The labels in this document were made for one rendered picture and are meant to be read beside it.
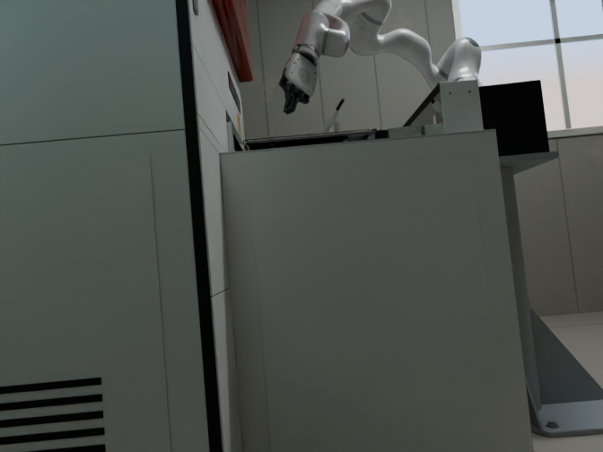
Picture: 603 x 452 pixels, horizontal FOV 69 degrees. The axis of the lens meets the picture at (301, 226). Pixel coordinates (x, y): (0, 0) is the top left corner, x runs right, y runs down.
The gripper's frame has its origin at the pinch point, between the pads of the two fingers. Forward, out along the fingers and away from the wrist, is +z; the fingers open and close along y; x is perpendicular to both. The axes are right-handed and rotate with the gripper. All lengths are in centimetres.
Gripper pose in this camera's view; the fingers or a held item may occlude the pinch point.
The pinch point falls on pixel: (290, 106)
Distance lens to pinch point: 130.2
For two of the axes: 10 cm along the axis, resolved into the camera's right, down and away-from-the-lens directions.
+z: -2.4, 9.2, -3.2
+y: 7.4, 3.9, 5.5
